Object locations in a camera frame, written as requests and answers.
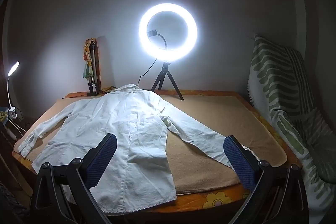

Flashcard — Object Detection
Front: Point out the beige blanket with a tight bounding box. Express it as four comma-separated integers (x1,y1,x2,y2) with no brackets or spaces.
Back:
13,94,288,188

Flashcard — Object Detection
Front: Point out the black gooseneck phone holder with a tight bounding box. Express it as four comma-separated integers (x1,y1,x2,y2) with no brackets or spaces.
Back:
147,29,168,50

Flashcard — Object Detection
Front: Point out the colourful printed cloth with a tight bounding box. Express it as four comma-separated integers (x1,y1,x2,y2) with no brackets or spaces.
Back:
83,39,96,80

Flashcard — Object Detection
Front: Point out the white ring light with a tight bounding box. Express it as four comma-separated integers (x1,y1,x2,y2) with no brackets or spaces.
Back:
139,3,198,62

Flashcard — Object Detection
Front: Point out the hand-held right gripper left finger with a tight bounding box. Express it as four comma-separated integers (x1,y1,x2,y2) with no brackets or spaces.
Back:
30,133,118,224

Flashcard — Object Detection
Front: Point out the white long-sleeved shirt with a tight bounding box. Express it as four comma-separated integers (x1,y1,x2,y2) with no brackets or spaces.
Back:
18,84,259,214

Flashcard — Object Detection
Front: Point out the orange floral bedsheet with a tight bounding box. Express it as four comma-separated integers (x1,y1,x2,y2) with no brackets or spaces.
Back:
12,89,302,214

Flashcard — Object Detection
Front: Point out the green striped white pillow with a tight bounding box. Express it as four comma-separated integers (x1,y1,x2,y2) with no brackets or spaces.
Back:
247,34,336,214

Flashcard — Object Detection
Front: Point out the folded black tripod stand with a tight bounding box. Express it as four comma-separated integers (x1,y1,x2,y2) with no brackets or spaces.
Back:
87,40,101,96

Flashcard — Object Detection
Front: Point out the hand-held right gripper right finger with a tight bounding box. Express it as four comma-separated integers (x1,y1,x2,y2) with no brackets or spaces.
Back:
223,135,310,224

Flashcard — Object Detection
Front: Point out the black power cable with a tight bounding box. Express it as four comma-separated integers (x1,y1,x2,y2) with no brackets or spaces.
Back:
136,57,158,88

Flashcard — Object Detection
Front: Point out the white clip desk lamp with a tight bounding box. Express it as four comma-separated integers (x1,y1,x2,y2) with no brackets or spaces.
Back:
7,61,21,119

